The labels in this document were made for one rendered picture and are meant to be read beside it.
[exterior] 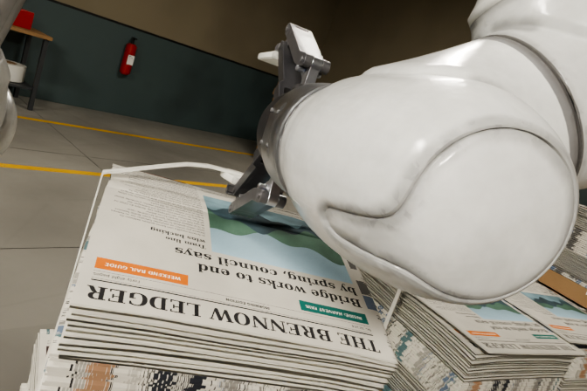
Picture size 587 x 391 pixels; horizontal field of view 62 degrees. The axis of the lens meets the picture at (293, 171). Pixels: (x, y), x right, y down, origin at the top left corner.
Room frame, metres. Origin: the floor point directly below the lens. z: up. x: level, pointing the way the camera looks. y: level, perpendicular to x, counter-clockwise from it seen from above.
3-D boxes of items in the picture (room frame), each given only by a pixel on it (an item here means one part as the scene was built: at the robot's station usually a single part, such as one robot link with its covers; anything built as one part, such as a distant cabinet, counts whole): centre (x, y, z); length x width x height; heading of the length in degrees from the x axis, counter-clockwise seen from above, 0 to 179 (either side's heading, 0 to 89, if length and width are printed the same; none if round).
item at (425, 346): (0.94, -0.38, 0.95); 0.38 x 0.29 x 0.23; 31
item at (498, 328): (0.92, -0.39, 1.06); 0.37 x 0.29 x 0.01; 31
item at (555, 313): (1.10, -0.62, 1.06); 0.37 x 0.28 x 0.01; 29
